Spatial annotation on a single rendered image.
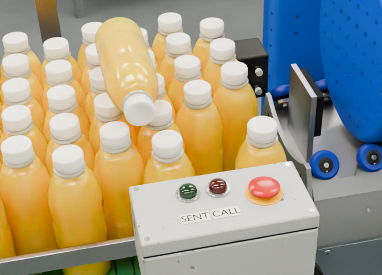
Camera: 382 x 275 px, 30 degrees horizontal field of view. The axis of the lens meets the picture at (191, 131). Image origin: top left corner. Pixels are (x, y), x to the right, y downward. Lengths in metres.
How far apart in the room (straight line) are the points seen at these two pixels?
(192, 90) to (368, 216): 0.35
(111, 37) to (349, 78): 0.38
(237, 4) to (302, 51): 2.08
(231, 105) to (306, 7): 0.60
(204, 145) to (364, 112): 0.25
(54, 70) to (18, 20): 2.68
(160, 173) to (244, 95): 0.21
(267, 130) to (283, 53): 0.78
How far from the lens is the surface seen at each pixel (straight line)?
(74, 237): 0.94
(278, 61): 1.70
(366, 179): 1.13
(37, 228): 0.98
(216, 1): 3.75
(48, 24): 1.37
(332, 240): 1.15
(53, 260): 0.95
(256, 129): 0.91
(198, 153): 1.02
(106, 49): 0.99
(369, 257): 1.25
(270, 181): 0.82
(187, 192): 0.81
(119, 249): 0.95
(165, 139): 0.90
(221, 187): 0.81
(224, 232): 0.78
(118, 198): 0.95
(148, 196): 0.82
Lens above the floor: 1.64
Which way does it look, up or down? 36 degrees down
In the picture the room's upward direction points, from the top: 3 degrees counter-clockwise
